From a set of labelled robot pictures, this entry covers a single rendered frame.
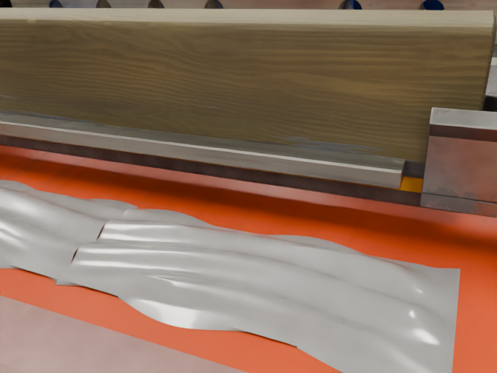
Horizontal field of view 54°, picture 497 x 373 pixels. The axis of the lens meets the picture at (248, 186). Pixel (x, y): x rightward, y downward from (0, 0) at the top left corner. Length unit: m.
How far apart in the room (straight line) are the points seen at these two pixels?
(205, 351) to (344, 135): 0.12
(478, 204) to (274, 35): 0.12
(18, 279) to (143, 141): 0.10
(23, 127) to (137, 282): 0.15
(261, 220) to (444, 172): 0.10
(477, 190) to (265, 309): 0.11
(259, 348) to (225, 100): 0.13
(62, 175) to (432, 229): 0.24
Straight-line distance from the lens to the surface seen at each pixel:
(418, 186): 0.27
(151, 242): 0.26
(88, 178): 0.35
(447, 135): 0.23
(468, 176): 0.24
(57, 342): 0.23
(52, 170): 0.37
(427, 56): 0.23
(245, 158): 0.26
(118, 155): 0.34
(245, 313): 0.21
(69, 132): 0.32
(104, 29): 0.29
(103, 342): 0.22
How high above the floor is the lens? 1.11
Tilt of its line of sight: 31 degrees down
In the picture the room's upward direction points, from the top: 5 degrees counter-clockwise
